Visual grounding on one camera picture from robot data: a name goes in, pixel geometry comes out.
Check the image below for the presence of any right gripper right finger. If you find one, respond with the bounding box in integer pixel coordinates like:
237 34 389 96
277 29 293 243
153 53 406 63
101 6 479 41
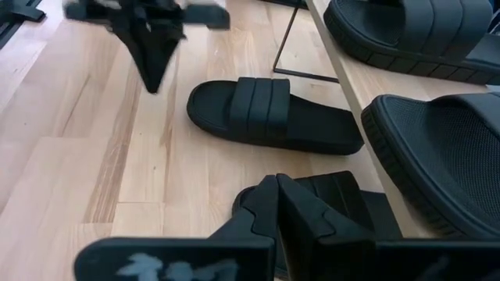
276 173 500 281

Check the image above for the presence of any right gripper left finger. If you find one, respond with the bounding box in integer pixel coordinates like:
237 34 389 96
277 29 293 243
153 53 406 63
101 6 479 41
73 174 280 281

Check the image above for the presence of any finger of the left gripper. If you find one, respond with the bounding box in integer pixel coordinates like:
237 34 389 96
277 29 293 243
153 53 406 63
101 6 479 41
112 23 155 93
150 23 187 94

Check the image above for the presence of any black rubber slide sandal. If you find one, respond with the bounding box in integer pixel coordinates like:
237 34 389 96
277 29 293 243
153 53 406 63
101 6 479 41
361 92 500 240
232 170 403 281
323 0 500 86
186 76 365 156

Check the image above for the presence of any wooden shelf board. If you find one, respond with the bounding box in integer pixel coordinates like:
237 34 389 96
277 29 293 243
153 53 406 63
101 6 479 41
304 0 500 240

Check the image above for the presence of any black table edge rail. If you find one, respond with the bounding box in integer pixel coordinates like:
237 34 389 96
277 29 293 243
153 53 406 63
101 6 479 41
0 0 46 50

